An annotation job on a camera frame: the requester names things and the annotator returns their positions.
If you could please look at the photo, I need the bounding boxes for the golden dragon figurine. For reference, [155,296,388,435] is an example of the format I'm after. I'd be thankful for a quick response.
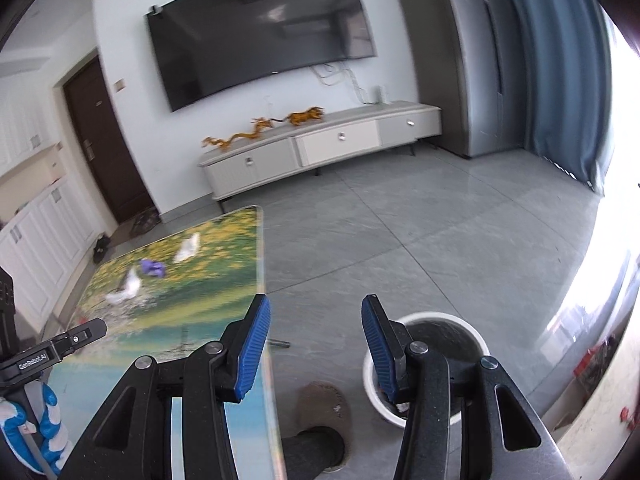
[201,116,282,152]

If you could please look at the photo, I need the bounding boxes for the white round waste bin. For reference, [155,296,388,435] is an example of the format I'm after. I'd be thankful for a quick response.
[362,312,492,428]

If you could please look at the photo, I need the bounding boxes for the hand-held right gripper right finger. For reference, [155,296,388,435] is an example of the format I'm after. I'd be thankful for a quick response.
[361,294,576,480]

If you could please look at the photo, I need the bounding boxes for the golden tiger figurine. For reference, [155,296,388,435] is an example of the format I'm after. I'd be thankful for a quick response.
[286,106,326,127]

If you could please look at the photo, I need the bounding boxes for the dark brown entrance door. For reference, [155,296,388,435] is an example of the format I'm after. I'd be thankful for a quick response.
[62,55,156,226]

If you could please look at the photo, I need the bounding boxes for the white grey television cabinet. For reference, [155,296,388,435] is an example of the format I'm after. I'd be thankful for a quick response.
[197,101,442,213]

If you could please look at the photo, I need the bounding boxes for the person's left hand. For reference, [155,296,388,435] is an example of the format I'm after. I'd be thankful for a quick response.
[0,382,73,476]

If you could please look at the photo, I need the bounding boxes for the beige slipper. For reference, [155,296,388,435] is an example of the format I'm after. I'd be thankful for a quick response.
[297,381,352,472]

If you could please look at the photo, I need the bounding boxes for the landscape print coffee table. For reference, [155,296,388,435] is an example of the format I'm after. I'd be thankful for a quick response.
[47,205,281,480]

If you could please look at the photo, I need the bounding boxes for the white wall cupboard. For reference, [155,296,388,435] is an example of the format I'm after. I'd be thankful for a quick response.
[0,50,57,177]

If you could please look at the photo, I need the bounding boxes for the brown doormat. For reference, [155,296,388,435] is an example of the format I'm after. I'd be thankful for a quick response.
[129,207,160,236]

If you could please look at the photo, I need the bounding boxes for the white base cupboard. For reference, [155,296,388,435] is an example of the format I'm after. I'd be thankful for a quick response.
[0,179,101,332]

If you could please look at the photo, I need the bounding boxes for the wall-mounted black television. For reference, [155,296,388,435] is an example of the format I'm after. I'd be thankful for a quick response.
[146,0,377,113]

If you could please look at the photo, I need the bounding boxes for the silver white bag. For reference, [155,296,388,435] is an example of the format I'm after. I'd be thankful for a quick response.
[104,267,144,307]

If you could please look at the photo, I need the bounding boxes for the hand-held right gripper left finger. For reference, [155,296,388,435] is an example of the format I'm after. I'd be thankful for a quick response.
[59,294,272,480]

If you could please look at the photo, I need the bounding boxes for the white tissue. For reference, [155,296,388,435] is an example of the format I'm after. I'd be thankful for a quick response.
[172,232,202,264]

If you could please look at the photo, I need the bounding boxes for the grey refrigerator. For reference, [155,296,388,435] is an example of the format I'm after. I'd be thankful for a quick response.
[390,0,533,160]

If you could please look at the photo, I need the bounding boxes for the television cables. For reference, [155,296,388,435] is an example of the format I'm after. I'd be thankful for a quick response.
[312,60,371,103]

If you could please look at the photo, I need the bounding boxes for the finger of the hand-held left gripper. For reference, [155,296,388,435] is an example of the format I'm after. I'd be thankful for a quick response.
[42,317,108,361]

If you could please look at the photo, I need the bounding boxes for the person's leg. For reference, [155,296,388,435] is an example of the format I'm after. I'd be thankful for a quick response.
[281,425,347,480]

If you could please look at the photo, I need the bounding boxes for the blue curtain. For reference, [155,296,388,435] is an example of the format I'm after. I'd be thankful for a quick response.
[487,0,613,196]

